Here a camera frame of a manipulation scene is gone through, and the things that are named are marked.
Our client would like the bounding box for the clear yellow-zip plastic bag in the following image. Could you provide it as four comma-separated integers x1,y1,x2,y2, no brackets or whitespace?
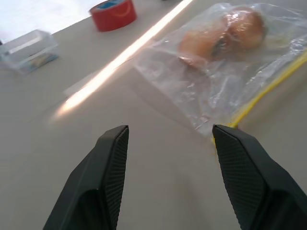
133,2,307,145

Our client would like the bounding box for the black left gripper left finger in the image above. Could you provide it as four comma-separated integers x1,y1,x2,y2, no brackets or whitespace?
43,125,130,230

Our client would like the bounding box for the glazed orange bread roll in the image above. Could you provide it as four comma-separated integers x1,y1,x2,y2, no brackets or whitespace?
224,6,265,52
177,28,231,70

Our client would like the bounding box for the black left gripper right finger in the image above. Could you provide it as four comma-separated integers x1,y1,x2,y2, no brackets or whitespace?
213,123,307,230

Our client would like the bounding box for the clear plastic box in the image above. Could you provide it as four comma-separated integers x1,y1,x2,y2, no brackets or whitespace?
0,29,60,76

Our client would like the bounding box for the red tape roll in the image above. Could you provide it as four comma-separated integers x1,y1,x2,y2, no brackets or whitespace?
89,0,138,33

